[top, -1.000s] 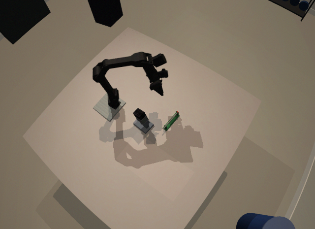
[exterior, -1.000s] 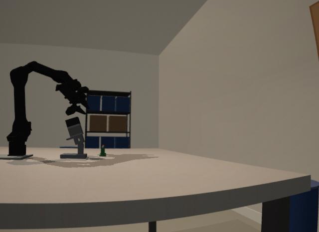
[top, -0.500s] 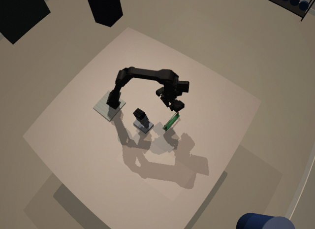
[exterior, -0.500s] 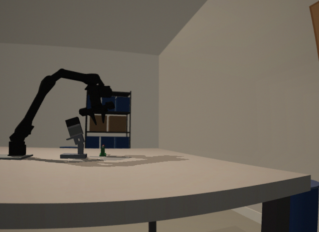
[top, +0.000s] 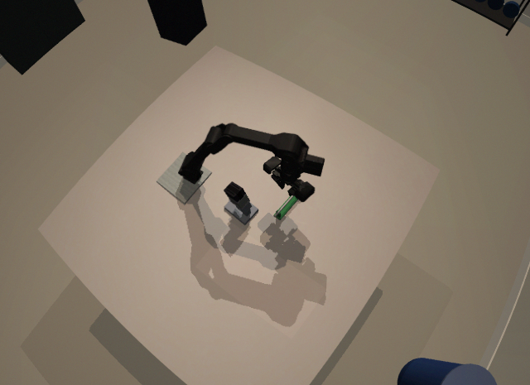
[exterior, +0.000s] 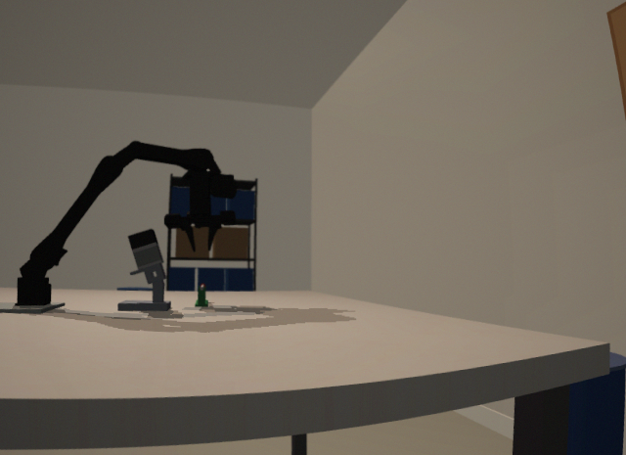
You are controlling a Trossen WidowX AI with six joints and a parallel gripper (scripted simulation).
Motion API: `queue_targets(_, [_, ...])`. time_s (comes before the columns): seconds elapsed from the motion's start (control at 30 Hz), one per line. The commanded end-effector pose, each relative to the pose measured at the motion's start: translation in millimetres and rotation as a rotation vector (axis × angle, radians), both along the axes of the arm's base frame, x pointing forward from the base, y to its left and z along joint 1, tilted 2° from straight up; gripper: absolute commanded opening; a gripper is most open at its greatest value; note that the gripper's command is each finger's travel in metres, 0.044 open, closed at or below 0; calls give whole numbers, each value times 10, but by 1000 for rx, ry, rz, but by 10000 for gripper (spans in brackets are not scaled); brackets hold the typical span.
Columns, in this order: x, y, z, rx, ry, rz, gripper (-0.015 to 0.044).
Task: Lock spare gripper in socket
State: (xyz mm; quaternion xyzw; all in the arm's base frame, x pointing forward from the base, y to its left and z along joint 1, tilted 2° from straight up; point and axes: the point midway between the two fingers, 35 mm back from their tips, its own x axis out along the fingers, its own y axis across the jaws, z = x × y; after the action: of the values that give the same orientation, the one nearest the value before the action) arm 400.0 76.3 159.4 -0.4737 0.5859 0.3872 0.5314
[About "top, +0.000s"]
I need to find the green flat bar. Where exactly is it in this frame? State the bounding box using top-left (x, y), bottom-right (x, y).
top-left (276, 196), bottom-right (298, 220)

